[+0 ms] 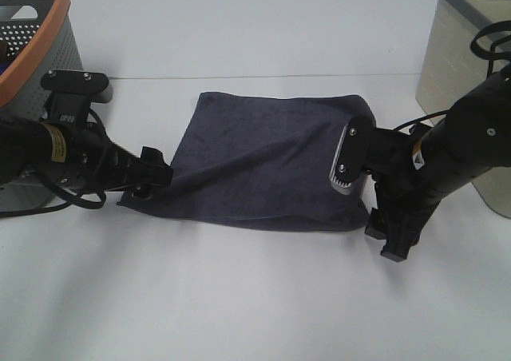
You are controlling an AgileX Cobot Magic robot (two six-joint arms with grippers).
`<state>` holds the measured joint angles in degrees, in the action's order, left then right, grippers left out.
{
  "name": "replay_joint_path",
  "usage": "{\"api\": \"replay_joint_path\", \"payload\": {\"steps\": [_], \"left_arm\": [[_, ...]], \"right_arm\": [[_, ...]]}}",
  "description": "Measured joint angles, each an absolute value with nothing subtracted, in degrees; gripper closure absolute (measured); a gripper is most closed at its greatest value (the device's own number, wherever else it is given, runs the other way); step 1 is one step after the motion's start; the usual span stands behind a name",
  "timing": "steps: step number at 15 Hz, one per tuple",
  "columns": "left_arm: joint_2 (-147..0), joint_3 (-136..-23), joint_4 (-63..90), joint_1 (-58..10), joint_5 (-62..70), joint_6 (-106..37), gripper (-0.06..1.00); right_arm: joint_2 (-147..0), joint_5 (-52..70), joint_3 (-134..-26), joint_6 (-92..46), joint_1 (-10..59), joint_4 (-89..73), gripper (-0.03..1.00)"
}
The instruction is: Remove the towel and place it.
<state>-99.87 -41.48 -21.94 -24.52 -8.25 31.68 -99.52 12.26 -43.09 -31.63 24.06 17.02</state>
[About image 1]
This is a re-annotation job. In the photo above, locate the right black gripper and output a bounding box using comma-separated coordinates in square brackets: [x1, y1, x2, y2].
[329, 116, 443, 262]

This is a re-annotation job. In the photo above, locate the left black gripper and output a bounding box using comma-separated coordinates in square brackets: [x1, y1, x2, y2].
[38, 70, 173, 200]

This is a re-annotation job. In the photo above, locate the dark navy towel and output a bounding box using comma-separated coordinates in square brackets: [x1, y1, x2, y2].
[120, 92, 372, 232]

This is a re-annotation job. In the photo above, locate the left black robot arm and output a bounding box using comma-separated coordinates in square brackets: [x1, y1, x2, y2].
[1, 70, 173, 208]

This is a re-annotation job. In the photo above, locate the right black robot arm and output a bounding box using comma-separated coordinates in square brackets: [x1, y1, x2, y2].
[330, 66, 510, 262]

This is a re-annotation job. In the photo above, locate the grey perforated basket orange rim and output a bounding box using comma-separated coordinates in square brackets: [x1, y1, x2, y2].
[1, 0, 83, 218]

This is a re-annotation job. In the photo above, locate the beige basket grey rim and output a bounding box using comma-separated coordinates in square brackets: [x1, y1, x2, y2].
[416, 0, 510, 217]

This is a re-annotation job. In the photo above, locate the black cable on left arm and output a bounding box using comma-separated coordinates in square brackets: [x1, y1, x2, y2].
[0, 109, 121, 218]

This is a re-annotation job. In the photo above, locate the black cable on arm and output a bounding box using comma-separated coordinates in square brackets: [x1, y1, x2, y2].
[0, 109, 121, 218]
[469, 20, 511, 78]

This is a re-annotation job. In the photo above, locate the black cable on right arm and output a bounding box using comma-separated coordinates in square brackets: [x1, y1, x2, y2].
[469, 20, 511, 78]

